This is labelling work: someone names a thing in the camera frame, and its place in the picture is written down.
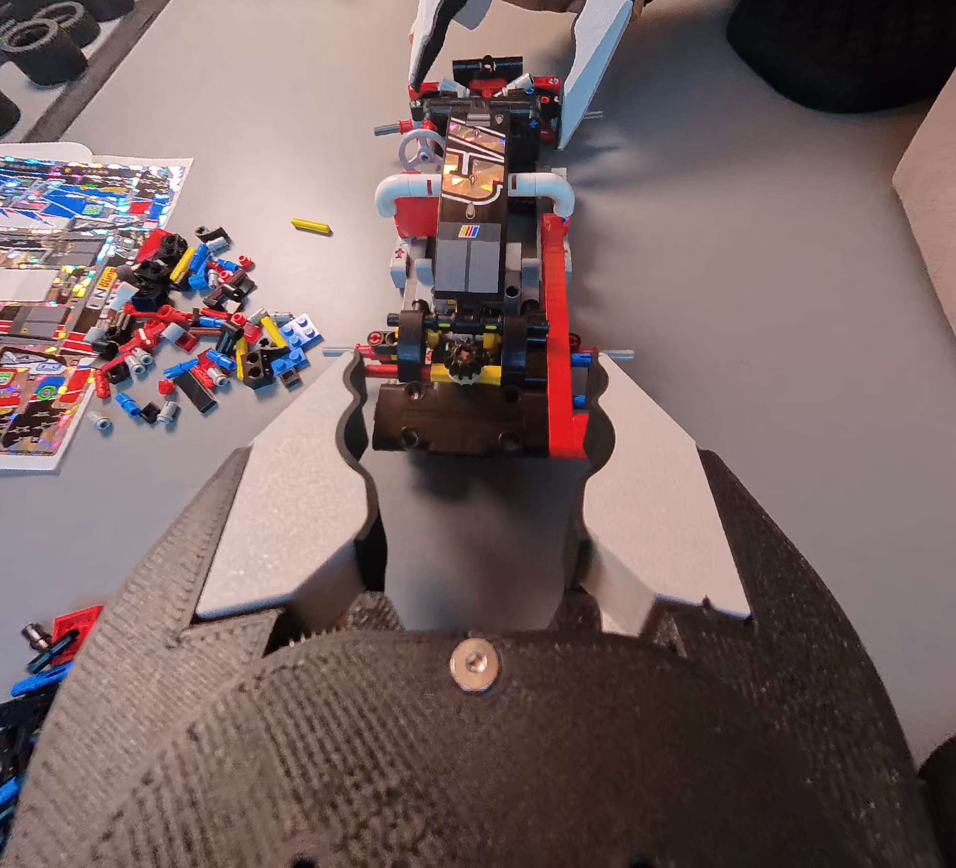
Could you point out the holographic sticker sheet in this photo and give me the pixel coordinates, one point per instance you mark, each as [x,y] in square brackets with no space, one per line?
[60,286]

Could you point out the yellow lego axle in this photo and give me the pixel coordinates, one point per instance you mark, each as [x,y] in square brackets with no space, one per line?
[311,226]

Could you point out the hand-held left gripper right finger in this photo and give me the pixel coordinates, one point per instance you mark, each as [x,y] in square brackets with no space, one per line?
[665,509]

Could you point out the pile of mixed lego pieces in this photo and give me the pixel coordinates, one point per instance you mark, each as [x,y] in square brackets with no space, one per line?
[209,330]

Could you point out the red black lego beam assembly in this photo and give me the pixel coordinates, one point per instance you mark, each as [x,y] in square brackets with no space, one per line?
[556,330]

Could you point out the lego race car model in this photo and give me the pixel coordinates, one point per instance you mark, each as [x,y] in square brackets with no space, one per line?
[470,263]

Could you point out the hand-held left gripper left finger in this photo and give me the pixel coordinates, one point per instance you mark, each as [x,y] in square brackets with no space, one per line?
[291,509]

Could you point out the pile of black blue pins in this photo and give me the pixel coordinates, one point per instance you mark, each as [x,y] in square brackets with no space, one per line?
[37,674]

